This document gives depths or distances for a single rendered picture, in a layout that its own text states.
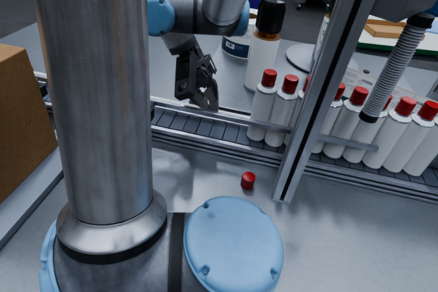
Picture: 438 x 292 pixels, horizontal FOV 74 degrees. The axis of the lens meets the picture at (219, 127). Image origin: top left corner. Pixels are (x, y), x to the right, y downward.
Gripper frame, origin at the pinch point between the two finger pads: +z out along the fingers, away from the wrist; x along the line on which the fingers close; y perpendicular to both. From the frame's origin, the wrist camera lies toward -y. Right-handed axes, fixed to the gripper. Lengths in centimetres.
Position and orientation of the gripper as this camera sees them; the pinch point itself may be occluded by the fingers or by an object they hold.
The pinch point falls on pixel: (212, 113)
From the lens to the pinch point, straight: 79.3
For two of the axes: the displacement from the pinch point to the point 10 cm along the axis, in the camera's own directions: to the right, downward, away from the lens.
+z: 4.0, 7.7, 4.9
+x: -8.9, 2.0, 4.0
